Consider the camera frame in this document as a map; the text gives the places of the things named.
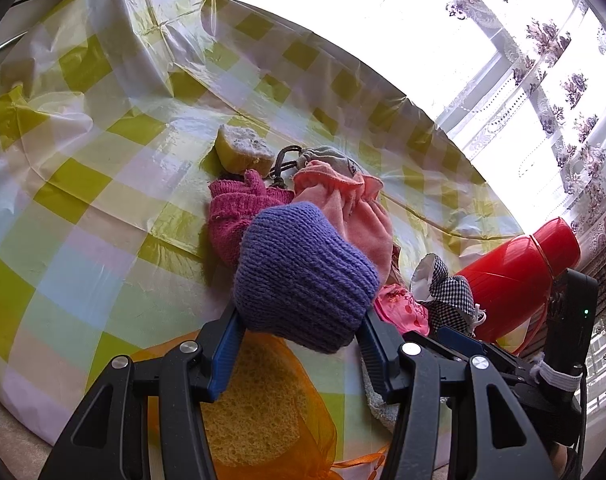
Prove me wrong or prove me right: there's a purple knitted hat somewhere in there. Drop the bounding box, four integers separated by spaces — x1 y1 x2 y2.
233 202 380 354

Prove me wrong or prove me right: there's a magenta knitted sock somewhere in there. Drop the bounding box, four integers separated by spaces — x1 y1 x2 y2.
207 169 294 268

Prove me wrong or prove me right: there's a pink terry cloth pouch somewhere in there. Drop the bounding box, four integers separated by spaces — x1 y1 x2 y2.
293 160 393 285

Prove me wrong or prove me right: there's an orange mesh bag with sponge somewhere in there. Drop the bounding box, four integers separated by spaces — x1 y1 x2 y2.
129 329 390 480

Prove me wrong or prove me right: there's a red thermos bottle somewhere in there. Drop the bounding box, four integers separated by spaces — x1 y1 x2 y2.
458 218 581 342

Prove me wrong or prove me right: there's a black white gingham pouch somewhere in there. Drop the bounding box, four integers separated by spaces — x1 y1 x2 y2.
409 254 486 337

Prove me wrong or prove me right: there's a brown drape curtain right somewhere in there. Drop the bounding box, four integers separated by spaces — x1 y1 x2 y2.
579 219 606 318

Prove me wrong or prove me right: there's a pink patterned small pouch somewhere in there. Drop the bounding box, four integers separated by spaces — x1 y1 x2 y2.
373 284 430 336

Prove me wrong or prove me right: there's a yellow worn sponge block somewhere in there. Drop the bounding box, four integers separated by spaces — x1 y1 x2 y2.
214 125 276 177

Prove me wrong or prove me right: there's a checkered plastic tablecloth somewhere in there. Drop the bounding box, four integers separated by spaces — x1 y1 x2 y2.
0 0 520 442

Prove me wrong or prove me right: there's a floral lace curtain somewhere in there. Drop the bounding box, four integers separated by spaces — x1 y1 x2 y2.
437 0 606 236

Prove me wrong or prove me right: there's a grey drawstring pouch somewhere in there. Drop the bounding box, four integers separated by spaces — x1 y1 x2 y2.
268 145 364 188

